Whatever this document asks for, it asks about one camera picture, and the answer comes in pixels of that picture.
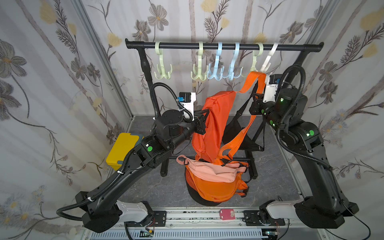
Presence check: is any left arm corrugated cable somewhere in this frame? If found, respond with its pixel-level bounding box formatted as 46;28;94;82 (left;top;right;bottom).
56;82;194;222

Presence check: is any green hook far left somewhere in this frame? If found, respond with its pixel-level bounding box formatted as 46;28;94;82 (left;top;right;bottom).
154;42;173;80

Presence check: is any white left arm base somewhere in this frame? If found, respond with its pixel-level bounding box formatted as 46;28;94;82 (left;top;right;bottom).
117;201;154;224

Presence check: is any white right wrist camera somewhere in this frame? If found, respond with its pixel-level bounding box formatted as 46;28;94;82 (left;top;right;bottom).
263;74;282;103

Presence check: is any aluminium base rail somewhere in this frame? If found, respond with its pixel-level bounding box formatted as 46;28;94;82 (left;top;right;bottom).
80;208;333;240

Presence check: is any pink tag on rail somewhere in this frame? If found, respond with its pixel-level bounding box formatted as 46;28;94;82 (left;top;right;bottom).
219;209;236;221

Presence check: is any yellow lidded box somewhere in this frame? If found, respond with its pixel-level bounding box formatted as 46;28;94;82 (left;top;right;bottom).
106;133;143;171

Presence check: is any dark orange backpack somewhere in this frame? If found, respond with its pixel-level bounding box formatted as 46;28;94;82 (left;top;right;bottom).
192;72;267;163

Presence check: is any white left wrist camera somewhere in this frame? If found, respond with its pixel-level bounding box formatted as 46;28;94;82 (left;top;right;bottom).
179;92;196;121

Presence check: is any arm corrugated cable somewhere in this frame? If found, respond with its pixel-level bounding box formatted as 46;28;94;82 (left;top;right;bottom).
56;82;194;222
275;65;334;172

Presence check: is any blue hook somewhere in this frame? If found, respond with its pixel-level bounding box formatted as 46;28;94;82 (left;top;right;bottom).
224;41;244;81
207;42;224;81

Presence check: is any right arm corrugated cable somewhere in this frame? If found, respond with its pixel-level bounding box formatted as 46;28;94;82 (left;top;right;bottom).
275;65;334;172

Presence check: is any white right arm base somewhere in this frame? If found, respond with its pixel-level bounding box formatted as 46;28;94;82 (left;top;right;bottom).
259;200;302;224

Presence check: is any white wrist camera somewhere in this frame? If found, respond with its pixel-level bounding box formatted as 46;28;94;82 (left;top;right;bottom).
263;74;282;103
179;92;196;121

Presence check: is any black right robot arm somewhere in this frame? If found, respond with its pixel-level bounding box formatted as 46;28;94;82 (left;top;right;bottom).
250;88;359;229

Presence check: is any pink sling bag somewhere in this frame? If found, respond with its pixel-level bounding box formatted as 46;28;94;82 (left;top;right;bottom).
176;155;247;183

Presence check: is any green hook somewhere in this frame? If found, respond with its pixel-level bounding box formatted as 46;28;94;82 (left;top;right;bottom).
154;42;173;80
250;43;264;72
191;42;208;82

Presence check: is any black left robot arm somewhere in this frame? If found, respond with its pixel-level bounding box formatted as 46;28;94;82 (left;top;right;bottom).
76;110;210;233

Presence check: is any bright orange sling bag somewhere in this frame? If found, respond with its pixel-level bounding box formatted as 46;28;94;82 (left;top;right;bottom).
185;159;249;203

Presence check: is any black clothes rack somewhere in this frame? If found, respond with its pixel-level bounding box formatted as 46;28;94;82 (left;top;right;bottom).
125;39;324;180

